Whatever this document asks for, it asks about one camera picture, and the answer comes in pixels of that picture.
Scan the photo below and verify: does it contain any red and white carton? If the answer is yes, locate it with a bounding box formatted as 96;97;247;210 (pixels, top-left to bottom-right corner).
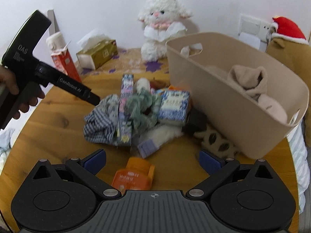
51;49;82;83

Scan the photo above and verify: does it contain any white wall switch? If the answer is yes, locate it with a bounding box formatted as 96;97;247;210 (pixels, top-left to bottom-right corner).
238;13;274;42

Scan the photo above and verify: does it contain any yellow mat with purple stars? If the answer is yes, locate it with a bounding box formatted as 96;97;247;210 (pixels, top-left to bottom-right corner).
75;47;170;77

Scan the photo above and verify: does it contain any brown capybara plush toy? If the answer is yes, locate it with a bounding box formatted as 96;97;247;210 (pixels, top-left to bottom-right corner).
266;33;311;89

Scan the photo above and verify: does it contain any orange packet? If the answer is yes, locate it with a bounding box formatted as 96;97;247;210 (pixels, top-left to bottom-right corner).
112;157;155;192

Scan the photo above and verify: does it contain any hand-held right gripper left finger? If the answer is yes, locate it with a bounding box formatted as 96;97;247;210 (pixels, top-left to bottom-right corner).
31;149;122;202

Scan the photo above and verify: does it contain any grey board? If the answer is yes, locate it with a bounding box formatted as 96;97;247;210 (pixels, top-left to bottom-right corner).
47;10;57;36

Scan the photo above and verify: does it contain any white fluffy item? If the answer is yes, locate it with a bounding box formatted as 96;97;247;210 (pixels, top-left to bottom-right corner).
46;31;66;54

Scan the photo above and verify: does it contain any blue and white tissue pack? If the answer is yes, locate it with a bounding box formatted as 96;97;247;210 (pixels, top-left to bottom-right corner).
155;89;191;127

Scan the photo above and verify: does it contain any white fluffy spotted sock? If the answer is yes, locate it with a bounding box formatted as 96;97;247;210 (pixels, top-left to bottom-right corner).
194;124;240;158

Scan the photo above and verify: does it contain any person's left hand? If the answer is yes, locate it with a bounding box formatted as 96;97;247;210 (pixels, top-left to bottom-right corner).
0;65;45;120

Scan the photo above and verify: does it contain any green knitted scrunchie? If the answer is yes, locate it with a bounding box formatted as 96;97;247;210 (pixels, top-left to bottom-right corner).
123;90;162;133

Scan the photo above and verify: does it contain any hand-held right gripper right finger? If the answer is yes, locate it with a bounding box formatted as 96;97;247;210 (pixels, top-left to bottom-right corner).
186;150;274;202

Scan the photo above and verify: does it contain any wooden desktop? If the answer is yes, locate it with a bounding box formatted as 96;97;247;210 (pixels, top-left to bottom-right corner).
0;73;300;233

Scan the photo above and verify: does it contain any beige storage basket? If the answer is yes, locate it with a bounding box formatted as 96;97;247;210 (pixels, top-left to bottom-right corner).
166;31;308;160

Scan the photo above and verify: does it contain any red sock with white cuff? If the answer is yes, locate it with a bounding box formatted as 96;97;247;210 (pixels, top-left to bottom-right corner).
134;77;170;95

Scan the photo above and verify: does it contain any red plush hat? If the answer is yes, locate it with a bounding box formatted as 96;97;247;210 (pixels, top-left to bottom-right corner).
271;17;307;44

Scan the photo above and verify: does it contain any white fluffy sock purple label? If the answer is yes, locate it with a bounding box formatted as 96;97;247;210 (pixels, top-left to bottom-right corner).
136;125;184;158

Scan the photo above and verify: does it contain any white lamb plush toy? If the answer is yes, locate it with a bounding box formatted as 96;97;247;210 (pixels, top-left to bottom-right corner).
138;0;192;62

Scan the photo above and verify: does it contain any white power adapter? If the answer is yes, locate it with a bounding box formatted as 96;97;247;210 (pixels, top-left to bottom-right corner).
239;32;261;51

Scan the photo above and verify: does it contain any blue striped cloth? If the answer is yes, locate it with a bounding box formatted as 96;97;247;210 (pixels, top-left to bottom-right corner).
84;95;122;146

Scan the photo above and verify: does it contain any beige fleece cloth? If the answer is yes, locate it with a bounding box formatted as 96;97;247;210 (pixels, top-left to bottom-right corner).
227;65;268;100

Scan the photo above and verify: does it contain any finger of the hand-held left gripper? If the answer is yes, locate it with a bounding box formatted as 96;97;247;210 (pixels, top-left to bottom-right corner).
52;72;101;106

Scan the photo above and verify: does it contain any gold tissue box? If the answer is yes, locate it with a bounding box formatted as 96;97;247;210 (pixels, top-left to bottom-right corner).
76;28;119;70

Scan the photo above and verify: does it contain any striped bedding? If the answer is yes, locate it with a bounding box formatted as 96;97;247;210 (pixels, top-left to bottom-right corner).
287;121;311;214

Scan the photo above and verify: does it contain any light blue bedding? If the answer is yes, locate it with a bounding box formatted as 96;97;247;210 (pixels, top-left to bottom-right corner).
0;127;15;161

